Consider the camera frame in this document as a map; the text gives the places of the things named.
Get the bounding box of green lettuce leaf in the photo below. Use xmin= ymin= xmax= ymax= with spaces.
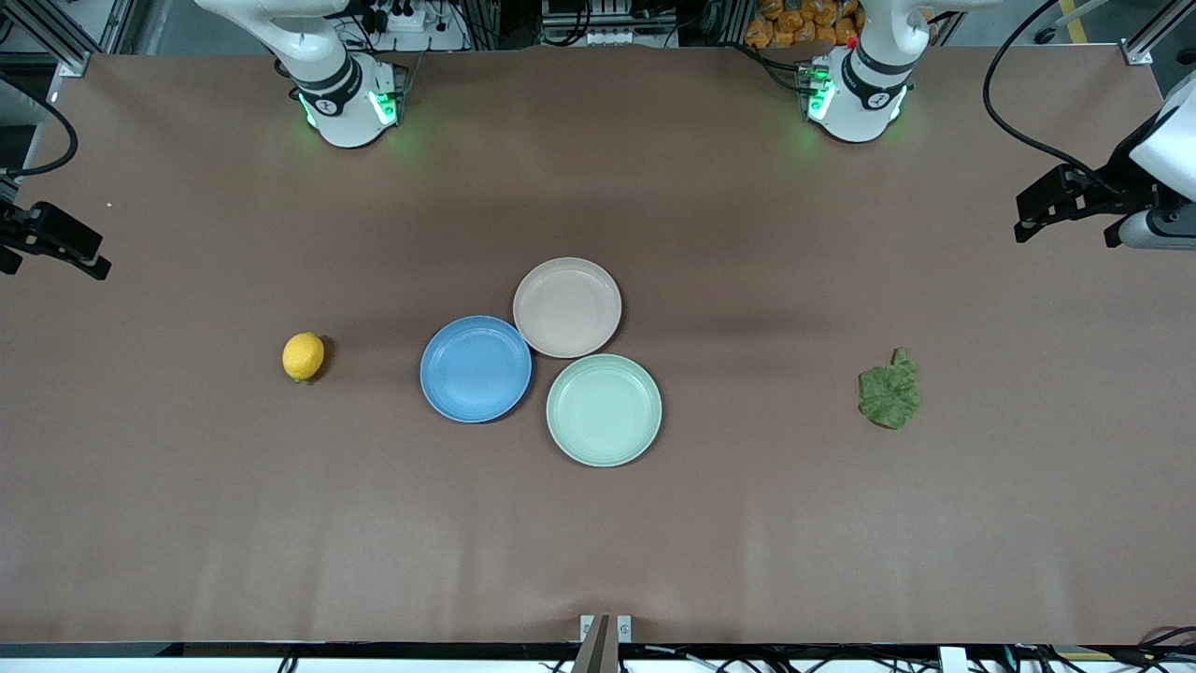
xmin=858 ymin=348 xmax=922 ymax=431

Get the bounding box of yellow lemon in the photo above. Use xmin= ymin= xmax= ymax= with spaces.
xmin=282 ymin=332 xmax=325 ymax=382

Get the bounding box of orange packaged goods pile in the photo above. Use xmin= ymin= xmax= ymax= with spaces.
xmin=745 ymin=0 xmax=865 ymax=50

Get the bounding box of white power strip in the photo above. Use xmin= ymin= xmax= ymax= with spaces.
xmin=369 ymin=3 xmax=429 ymax=35

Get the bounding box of blue plate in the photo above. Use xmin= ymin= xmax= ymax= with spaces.
xmin=420 ymin=315 xmax=533 ymax=423

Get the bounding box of pale green plate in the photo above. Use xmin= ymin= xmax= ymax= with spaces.
xmin=546 ymin=353 xmax=662 ymax=467

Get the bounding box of beige plate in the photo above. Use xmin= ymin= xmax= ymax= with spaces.
xmin=512 ymin=257 xmax=623 ymax=359

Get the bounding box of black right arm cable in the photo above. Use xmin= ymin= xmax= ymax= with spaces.
xmin=7 ymin=93 xmax=79 ymax=178

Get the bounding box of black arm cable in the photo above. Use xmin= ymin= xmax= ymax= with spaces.
xmin=981 ymin=0 xmax=1122 ymax=193
xmin=7 ymin=93 xmax=79 ymax=178

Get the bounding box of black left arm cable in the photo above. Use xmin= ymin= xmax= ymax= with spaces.
xmin=981 ymin=0 xmax=1122 ymax=193

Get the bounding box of aluminium frame profile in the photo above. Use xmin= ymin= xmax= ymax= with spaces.
xmin=0 ymin=0 xmax=92 ymax=78
xmin=1121 ymin=0 xmax=1196 ymax=68

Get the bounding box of metal table edge bracket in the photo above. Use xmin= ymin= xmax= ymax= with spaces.
xmin=579 ymin=614 xmax=634 ymax=644

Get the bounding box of brown camera post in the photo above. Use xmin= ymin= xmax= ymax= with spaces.
xmin=572 ymin=614 xmax=619 ymax=673

